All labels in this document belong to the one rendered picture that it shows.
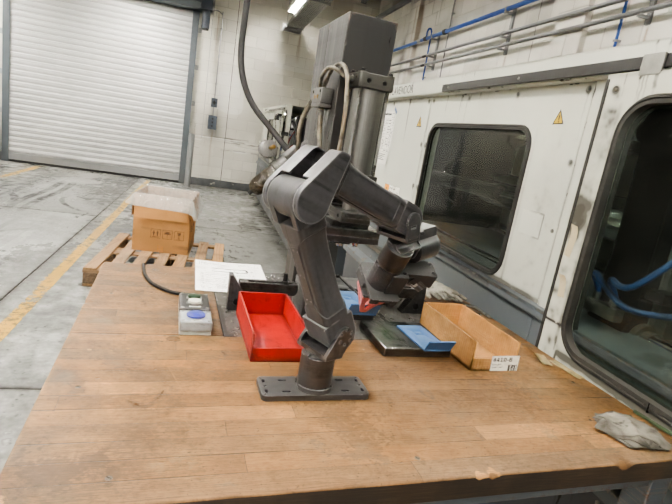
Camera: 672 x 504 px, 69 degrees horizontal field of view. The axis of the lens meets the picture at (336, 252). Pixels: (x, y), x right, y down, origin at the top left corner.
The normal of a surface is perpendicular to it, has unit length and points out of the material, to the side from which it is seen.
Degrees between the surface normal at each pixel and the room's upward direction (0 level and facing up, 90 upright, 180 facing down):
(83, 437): 0
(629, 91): 90
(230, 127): 90
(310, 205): 90
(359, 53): 90
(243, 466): 0
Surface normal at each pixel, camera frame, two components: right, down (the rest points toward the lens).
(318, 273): 0.61, 0.29
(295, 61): 0.24, 0.26
